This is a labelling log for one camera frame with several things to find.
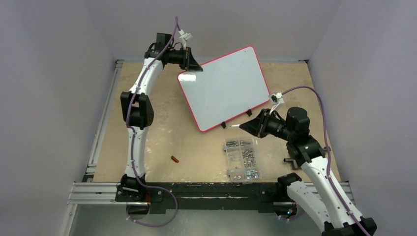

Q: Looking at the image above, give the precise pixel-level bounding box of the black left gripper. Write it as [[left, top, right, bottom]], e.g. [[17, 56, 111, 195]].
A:
[[167, 47, 202, 72]]

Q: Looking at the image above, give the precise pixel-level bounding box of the pink framed whiteboard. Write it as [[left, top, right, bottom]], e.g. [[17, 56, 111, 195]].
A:
[[178, 45, 269, 132]]

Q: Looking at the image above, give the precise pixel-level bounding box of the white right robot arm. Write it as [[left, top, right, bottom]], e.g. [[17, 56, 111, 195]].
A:
[[238, 107, 377, 236]]

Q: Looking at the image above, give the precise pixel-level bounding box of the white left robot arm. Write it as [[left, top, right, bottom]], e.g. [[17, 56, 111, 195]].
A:
[[116, 30, 203, 202]]

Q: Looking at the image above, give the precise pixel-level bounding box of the clear screw organizer box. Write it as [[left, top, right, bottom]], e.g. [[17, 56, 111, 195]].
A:
[[223, 137, 262, 184]]

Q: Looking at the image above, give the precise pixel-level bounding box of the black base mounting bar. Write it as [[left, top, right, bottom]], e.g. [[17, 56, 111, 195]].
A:
[[115, 173, 302, 216]]

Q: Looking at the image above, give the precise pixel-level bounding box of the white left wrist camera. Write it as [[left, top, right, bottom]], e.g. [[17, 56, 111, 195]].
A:
[[179, 29, 193, 49]]

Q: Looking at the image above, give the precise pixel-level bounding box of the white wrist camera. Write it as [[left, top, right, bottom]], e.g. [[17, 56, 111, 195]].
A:
[[179, 29, 193, 49], [269, 92, 284, 115]]

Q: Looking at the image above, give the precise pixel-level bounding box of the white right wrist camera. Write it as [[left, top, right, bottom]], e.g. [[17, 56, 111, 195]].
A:
[[269, 92, 284, 115]]

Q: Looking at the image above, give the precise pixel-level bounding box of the black metal bracket tool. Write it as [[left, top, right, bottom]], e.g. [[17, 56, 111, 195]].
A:
[[283, 144, 331, 170]]

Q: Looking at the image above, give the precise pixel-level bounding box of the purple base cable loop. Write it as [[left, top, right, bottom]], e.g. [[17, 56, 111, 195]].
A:
[[126, 187, 179, 228]]

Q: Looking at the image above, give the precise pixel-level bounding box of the aluminium table frame rail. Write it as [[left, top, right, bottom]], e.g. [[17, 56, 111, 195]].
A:
[[59, 60, 145, 236]]

